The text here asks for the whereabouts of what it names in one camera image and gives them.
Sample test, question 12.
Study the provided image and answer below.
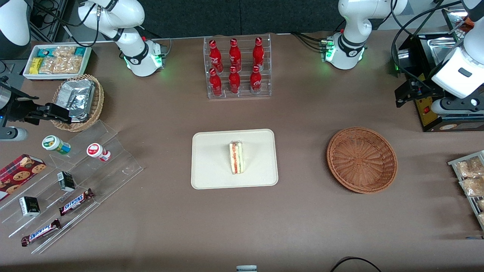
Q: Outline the black looped cable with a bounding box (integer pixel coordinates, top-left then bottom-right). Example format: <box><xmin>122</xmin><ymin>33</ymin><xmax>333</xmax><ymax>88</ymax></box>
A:
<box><xmin>330</xmin><ymin>257</ymin><xmax>382</xmax><ymax>272</ymax></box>

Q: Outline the triangle sandwich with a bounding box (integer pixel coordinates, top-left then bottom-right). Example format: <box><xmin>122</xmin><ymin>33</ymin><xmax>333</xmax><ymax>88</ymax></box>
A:
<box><xmin>229</xmin><ymin>140</ymin><xmax>245</xmax><ymax>175</ymax></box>

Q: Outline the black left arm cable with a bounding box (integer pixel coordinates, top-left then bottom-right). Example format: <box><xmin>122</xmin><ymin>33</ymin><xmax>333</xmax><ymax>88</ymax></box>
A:
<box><xmin>389</xmin><ymin>0</ymin><xmax>469</xmax><ymax>93</ymax></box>

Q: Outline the silver foil packet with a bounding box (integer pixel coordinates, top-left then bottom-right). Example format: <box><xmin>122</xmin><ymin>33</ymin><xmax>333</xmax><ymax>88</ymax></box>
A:
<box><xmin>66</xmin><ymin>90</ymin><xmax>94</xmax><ymax>123</ymax></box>
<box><xmin>56</xmin><ymin>79</ymin><xmax>96</xmax><ymax>109</ymax></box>

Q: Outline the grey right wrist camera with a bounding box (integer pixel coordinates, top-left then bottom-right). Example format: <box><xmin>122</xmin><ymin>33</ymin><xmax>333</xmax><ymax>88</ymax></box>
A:
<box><xmin>0</xmin><ymin>127</ymin><xmax>28</xmax><ymax>141</ymax></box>

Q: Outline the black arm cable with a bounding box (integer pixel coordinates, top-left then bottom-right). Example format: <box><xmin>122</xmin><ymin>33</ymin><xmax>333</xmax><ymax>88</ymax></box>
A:
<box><xmin>36</xmin><ymin>0</ymin><xmax>101</xmax><ymax>48</ymax></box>
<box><xmin>389</xmin><ymin>0</ymin><xmax>469</xmax><ymax>93</ymax></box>

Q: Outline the green lid white cup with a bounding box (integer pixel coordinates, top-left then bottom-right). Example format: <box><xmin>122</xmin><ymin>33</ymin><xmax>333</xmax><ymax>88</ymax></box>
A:
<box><xmin>42</xmin><ymin>135</ymin><xmax>71</xmax><ymax>155</ymax></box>

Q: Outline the clear bag of nuts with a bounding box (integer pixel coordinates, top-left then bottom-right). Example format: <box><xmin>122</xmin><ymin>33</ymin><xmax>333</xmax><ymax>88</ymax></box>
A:
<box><xmin>39</xmin><ymin>57</ymin><xmax>61</xmax><ymax>74</ymax></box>
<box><xmin>57</xmin><ymin>56</ymin><xmax>84</xmax><ymax>74</ymax></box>
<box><xmin>52</xmin><ymin>46</ymin><xmax>77</xmax><ymax>58</ymax></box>

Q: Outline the cream plastic tray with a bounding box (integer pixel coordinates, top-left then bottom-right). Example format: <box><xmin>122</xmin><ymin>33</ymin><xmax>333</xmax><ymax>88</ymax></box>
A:
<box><xmin>191</xmin><ymin>129</ymin><xmax>279</xmax><ymax>190</ymax></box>

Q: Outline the clear acrylic bottle rack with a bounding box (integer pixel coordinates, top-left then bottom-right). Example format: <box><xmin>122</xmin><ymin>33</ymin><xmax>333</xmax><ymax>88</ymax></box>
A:
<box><xmin>203</xmin><ymin>34</ymin><xmax>272</xmax><ymax>99</ymax></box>

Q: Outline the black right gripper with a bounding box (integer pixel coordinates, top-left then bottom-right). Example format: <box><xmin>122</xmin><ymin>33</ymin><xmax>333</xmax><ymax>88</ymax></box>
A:
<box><xmin>2</xmin><ymin>88</ymin><xmax>71</xmax><ymax>124</ymax></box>

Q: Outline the red lid white cup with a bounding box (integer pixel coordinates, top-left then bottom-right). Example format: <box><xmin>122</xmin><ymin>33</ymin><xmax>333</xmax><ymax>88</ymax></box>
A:
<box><xmin>86</xmin><ymin>143</ymin><xmax>112</xmax><ymax>162</ymax></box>

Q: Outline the clear acrylic stepped stand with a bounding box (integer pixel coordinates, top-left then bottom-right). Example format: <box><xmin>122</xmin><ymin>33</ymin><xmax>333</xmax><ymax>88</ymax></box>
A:
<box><xmin>0</xmin><ymin>120</ymin><xmax>144</xmax><ymax>255</ymax></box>

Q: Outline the small black white carton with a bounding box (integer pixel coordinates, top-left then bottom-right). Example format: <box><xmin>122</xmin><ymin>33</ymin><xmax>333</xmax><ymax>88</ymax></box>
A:
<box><xmin>57</xmin><ymin>171</ymin><xmax>76</xmax><ymax>192</ymax></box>
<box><xmin>19</xmin><ymin>196</ymin><xmax>41</xmax><ymax>217</ymax></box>

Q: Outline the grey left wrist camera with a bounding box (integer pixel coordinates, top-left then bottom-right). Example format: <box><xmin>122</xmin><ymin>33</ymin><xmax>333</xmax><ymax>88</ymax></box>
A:
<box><xmin>431</xmin><ymin>97</ymin><xmax>484</xmax><ymax>114</ymax></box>

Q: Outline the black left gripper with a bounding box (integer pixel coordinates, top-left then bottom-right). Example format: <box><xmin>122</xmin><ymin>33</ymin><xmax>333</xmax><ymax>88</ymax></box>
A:
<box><xmin>396</xmin><ymin>77</ymin><xmax>447</xmax><ymax>108</ymax></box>

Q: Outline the black machine with yellow panel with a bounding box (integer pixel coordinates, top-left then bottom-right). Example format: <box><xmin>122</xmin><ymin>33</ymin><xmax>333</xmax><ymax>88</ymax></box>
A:
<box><xmin>393</xmin><ymin>32</ymin><xmax>484</xmax><ymax>133</ymax></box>

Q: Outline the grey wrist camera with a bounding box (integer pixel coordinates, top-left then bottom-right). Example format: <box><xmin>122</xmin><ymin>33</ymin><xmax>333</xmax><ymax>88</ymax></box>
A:
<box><xmin>0</xmin><ymin>127</ymin><xmax>28</xmax><ymax>141</ymax></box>
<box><xmin>431</xmin><ymin>97</ymin><xmax>484</xmax><ymax>114</ymax></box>

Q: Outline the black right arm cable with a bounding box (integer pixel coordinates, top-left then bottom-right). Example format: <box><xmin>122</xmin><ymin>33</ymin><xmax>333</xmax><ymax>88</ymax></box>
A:
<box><xmin>36</xmin><ymin>0</ymin><xmax>101</xmax><ymax>48</ymax></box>

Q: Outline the light tan wicker basket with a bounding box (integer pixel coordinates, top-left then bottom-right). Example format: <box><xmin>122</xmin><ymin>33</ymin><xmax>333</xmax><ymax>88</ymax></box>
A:
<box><xmin>51</xmin><ymin>74</ymin><xmax>105</xmax><ymax>132</ymax></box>

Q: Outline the brown round wicker basket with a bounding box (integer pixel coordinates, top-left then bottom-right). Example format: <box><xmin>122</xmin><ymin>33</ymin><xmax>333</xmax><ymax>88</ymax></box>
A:
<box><xmin>327</xmin><ymin>127</ymin><xmax>398</xmax><ymax>194</ymax></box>

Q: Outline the red cola bottle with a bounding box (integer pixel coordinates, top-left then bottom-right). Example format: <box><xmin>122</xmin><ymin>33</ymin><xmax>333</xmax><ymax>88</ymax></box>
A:
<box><xmin>229</xmin><ymin>38</ymin><xmax>242</xmax><ymax>72</ymax></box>
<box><xmin>209</xmin><ymin>40</ymin><xmax>223</xmax><ymax>73</ymax></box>
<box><xmin>209</xmin><ymin>68</ymin><xmax>223</xmax><ymax>97</ymax></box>
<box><xmin>250</xmin><ymin>65</ymin><xmax>262</xmax><ymax>94</ymax></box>
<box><xmin>228</xmin><ymin>66</ymin><xmax>241</xmax><ymax>94</ymax></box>
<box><xmin>253</xmin><ymin>37</ymin><xmax>265</xmax><ymax>71</ymax></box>

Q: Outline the grey metal frame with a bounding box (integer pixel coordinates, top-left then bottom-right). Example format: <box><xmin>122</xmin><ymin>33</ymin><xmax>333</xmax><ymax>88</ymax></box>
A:
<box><xmin>29</xmin><ymin>0</ymin><xmax>70</xmax><ymax>42</ymax></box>

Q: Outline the red tartan cookie box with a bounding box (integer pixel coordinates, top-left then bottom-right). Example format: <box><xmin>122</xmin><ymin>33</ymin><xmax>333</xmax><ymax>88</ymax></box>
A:
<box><xmin>0</xmin><ymin>154</ymin><xmax>47</xmax><ymax>202</ymax></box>

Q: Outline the orange red object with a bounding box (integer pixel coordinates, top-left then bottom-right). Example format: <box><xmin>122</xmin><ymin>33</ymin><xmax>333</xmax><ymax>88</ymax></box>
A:
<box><xmin>456</xmin><ymin>15</ymin><xmax>474</xmax><ymax>33</ymax></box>

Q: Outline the black base cable bundle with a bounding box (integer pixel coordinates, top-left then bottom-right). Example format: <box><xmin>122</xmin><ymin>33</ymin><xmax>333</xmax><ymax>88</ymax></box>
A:
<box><xmin>290</xmin><ymin>32</ymin><xmax>327</xmax><ymax>51</ymax></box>

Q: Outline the grey wire rack tray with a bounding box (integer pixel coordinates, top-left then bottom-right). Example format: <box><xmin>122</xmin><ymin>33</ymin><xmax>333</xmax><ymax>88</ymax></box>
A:
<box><xmin>448</xmin><ymin>150</ymin><xmax>484</xmax><ymax>231</ymax></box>

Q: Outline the brown snickers bar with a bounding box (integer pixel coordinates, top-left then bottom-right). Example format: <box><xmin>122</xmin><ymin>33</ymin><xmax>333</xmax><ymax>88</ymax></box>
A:
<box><xmin>59</xmin><ymin>188</ymin><xmax>95</xmax><ymax>216</ymax></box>
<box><xmin>21</xmin><ymin>218</ymin><xmax>62</xmax><ymax>247</ymax></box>

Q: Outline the white rectangular snack tray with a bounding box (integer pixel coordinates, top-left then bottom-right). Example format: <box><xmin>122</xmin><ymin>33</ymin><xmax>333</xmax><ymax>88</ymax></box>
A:
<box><xmin>23</xmin><ymin>44</ymin><xmax>92</xmax><ymax>80</ymax></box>

